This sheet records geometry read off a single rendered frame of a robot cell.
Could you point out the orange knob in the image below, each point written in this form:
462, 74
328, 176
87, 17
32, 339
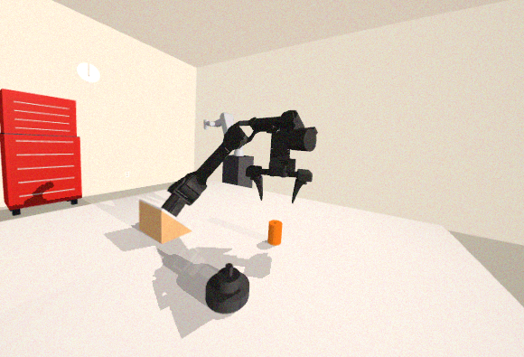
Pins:
274, 233

